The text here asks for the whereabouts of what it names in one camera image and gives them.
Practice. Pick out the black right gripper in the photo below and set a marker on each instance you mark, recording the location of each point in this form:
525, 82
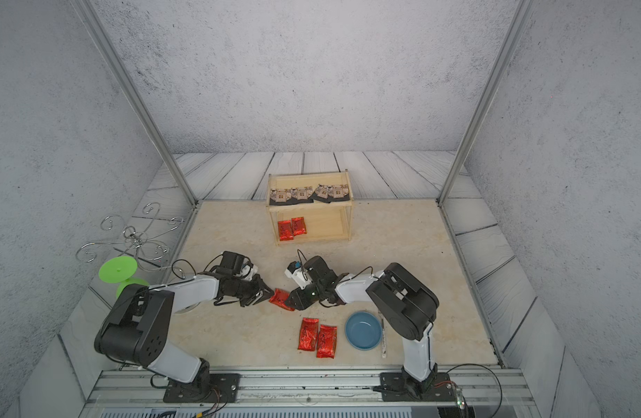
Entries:
300, 303

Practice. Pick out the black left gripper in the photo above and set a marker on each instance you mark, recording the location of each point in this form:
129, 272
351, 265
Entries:
260, 293

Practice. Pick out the red tea bag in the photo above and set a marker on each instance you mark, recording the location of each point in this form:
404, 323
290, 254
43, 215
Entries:
298, 226
279, 299
308, 334
285, 230
327, 342

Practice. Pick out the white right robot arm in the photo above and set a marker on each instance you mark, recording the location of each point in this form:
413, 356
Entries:
406, 304

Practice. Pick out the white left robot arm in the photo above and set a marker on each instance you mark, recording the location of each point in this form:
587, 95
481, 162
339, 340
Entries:
137, 327

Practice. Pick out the light wooden two-tier shelf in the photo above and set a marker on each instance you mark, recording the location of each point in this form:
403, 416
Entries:
324, 221

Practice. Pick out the blue round plate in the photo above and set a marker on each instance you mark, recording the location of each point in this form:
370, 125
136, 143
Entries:
363, 331

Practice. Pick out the green plastic goblet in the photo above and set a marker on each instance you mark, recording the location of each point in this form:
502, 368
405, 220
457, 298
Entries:
121, 271

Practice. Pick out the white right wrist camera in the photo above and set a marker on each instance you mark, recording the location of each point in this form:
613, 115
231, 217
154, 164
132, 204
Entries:
296, 272

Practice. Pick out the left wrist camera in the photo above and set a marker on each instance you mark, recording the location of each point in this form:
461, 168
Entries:
237, 266

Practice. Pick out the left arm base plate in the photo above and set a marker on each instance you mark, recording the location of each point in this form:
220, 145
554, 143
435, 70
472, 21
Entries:
206, 388

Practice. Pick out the silver wire cup rack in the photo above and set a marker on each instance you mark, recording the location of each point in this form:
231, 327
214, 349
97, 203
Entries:
152, 239

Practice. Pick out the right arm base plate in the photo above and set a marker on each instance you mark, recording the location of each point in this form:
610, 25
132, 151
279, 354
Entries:
401, 387

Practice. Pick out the left aluminium corner post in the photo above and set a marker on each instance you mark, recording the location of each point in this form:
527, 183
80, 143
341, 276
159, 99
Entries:
101, 40

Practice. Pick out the aluminium corner post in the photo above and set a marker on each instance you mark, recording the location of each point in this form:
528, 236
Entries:
101, 40
522, 14

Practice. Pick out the right aluminium corner post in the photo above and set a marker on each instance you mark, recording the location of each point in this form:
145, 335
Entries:
522, 14

